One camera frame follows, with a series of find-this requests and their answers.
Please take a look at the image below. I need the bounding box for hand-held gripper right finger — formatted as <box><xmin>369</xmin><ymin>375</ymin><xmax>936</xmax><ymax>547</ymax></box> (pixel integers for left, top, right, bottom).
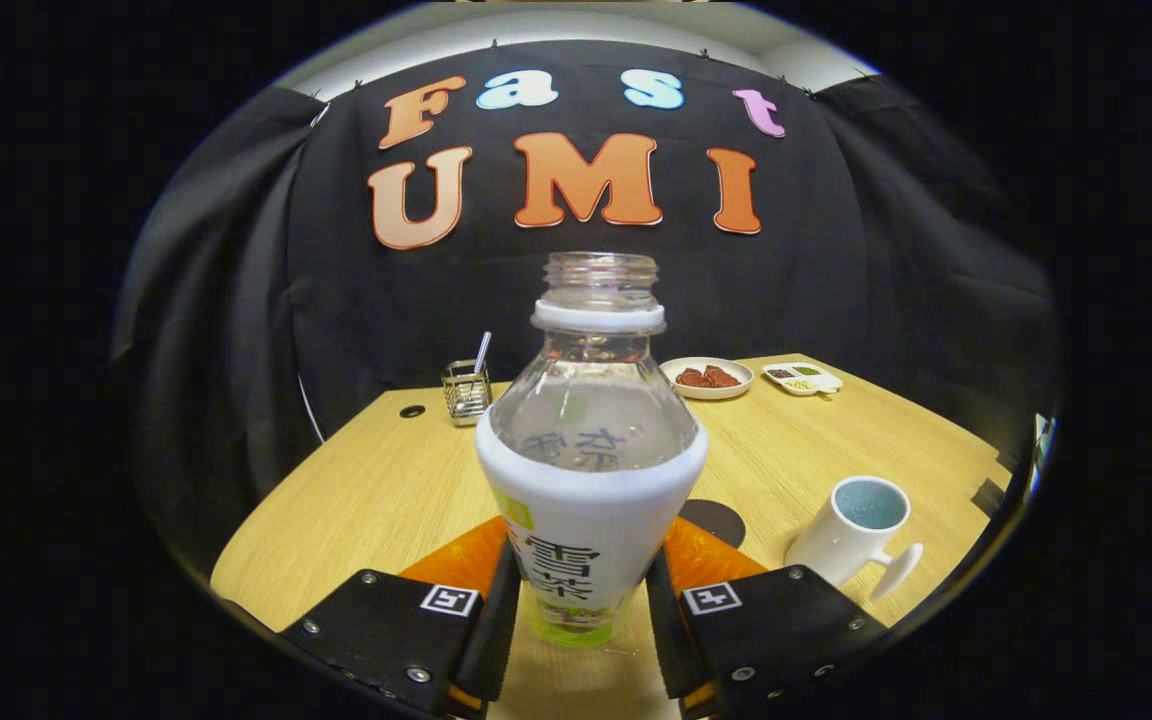
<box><xmin>644</xmin><ymin>515</ymin><xmax>887</xmax><ymax>719</ymax></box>

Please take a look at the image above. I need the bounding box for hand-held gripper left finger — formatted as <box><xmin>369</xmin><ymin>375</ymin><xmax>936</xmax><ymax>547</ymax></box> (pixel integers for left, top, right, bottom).
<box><xmin>276</xmin><ymin>515</ymin><xmax>522</xmax><ymax>719</ymax></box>

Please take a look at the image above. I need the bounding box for dark brown round coaster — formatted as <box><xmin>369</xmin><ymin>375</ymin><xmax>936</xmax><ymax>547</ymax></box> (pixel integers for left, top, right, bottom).
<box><xmin>678</xmin><ymin>499</ymin><xmax>747</xmax><ymax>549</ymax></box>

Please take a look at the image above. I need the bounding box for clear bottle with white label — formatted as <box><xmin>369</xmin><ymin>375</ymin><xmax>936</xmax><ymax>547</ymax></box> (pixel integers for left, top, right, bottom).
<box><xmin>476</xmin><ymin>252</ymin><xmax>709</xmax><ymax>648</ymax></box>

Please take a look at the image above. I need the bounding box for white cup with blue inside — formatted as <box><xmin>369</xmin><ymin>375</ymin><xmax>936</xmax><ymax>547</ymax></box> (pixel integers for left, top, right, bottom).
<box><xmin>784</xmin><ymin>475</ymin><xmax>925</xmax><ymax>603</ymax></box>

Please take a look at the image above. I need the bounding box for wooden table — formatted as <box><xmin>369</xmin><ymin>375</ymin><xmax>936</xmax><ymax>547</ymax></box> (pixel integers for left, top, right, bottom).
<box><xmin>211</xmin><ymin>352</ymin><xmax>1012</xmax><ymax>720</ymax></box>

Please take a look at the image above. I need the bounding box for round white plate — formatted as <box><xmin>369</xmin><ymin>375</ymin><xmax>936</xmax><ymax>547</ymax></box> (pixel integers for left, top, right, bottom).
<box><xmin>660</xmin><ymin>357</ymin><xmax>754</xmax><ymax>401</ymax></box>

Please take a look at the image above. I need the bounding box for white divided spice dish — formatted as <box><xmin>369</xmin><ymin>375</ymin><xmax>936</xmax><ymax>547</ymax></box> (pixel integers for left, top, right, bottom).
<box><xmin>762</xmin><ymin>362</ymin><xmax>844</xmax><ymax>397</ymax></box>

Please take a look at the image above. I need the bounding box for black backdrop cloth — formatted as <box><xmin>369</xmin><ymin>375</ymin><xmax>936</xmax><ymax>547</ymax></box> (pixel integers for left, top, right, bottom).
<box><xmin>111</xmin><ymin>40</ymin><xmax>1057</xmax><ymax>571</ymax></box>

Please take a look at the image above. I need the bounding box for white plastic object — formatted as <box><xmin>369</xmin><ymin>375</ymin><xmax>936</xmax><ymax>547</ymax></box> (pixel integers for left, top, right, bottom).
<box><xmin>1029</xmin><ymin>412</ymin><xmax>1057</xmax><ymax>491</ymax></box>

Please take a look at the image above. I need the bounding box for wire mesh utensil holder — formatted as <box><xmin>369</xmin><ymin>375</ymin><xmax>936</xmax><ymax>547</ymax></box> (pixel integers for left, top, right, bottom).
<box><xmin>440</xmin><ymin>359</ymin><xmax>494</xmax><ymax>427</ymax></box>

